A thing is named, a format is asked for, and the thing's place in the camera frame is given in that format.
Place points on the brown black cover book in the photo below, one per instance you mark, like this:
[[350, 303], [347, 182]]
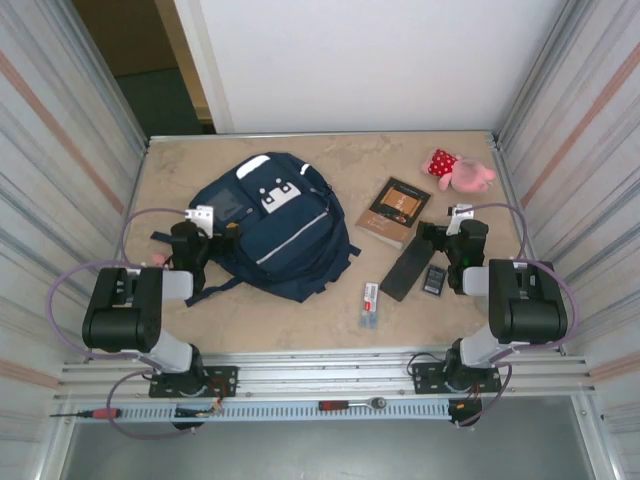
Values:
[[395, 205]]

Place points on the black pencil case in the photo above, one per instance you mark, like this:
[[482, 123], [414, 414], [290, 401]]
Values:
[[405, 272]]

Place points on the small black calculator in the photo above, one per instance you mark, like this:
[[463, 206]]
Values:
[[434, 280]]

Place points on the navy blue backpack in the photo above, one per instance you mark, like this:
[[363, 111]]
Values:
[[290, 235]]

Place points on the white blue eraser blister pack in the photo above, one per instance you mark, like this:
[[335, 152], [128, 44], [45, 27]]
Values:
[[370, 305]]

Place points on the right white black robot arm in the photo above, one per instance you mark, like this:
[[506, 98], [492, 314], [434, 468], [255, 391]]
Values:
[[530, 320]]

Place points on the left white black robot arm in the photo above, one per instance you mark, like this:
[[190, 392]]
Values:
[[115, 320]]

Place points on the small pink eraser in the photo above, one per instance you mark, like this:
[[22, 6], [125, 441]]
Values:
[[158, 259]]

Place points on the pink plush toy red dress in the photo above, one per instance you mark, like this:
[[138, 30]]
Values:
[[465, 175]]

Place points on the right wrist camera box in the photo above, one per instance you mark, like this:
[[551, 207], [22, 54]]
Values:
[[460, 215]]

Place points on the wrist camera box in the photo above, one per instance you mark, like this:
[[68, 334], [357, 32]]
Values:
[[202, 216], [460, 215]]

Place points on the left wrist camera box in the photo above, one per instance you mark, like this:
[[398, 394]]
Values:
[[202, 216]]

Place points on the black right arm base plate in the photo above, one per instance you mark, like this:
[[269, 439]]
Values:
[[425, 377]]

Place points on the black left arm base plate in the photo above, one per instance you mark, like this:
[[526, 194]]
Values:
[[222, 380]]

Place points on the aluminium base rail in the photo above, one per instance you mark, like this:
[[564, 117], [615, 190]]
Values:
[[325, 372]]

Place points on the white door frame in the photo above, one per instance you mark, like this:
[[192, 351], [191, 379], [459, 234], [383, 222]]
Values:
[[210, 60]]

